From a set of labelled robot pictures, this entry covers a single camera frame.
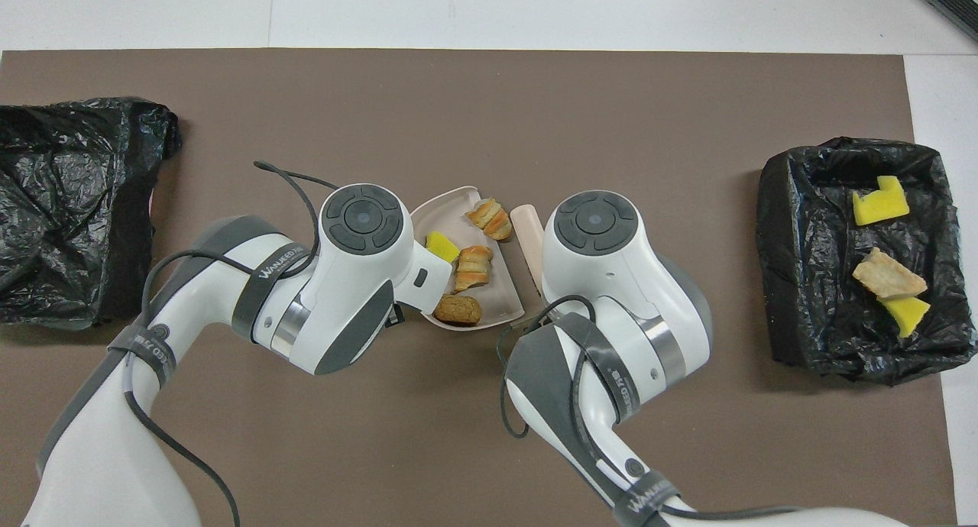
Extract brown bread roll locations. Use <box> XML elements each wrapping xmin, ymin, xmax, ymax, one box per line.
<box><xmin>432</xmin><ymin>294</ymin><xmax>484</xmax><ymax>328</ymax></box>

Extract plain yellow sponge piece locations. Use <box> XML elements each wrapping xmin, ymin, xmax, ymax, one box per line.
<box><xmin>425</xmin><ymin>231</ymin><xmax>461</xmax><ymax>264</ymax></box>

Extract orange striped bread piece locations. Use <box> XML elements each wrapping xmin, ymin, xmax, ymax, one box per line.
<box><xmin>454</xmin><ymin>245</ymin><xmax>495</xmax><ymax>294</ymax></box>

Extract beige plastic dustpan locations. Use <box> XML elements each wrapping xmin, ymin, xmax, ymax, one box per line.
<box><xmin>410</xmin><ymin>186</ymin><xmax>526</xmax><ymax>331</ymax></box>

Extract pale striped bread piece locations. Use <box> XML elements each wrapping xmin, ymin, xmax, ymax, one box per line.
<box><xmin>466</xmin><ymin>198</ymin><xmax>513</xmax><ymax>242</ymax></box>

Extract beige hand brush black bristles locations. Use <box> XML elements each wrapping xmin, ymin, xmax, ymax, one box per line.
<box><xmin>508</xmin><ymin>203</ymin><xmax>547</xmax><ymax>331</ymax></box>

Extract pale crusty bread chunk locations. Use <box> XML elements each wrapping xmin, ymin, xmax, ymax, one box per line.
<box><xmin>852</xmin><ymin>247</ymin><xmax>929</xmax><ymax>300</ymax></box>

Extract yellow green sponge piece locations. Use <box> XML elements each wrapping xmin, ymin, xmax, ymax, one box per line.
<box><xmin>852</xmin><ymin>175</ymin><xmax>911</xmax><ymax>227</ymax></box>
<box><xmin>877</xmin><ymin>296</ymin><xmax>932</xmax><ymax>339</ymax></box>

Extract bin lined with black bag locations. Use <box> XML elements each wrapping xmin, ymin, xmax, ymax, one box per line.
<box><xmin>756</xmin><ymin>136</ymin><xmax>978</xmax><ymax>386</ymax></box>
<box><xmin>0</xmin><ymin>97</ymin><xmax>183</xmax><ymax>329</ymax></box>

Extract brown table mat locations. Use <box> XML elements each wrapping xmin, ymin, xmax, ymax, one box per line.
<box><xmin>0</xmin><ymin>48</ymin><xmax>960</xmax><ymax>527</ymax></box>

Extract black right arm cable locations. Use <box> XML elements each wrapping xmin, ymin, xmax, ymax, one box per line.
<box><xmin>497</xmin><ymin>294</ymin><xmax>803</xmax><ymax>522</ymax></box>

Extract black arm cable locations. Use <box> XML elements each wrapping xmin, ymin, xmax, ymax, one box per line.
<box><xmin>122</xmin><ymin>160</ymin><xmax>341</xmax><ymax>527</ymax></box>
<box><xmin>497</xmin><ymin>294</ymin><xmax>803</xmax><ymax>522</ymax></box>

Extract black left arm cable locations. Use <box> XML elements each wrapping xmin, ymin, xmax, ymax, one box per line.
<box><xmin>122</xmin><ymin>160</ymin><xmax>341</xmax><ymax>527</ymax></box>

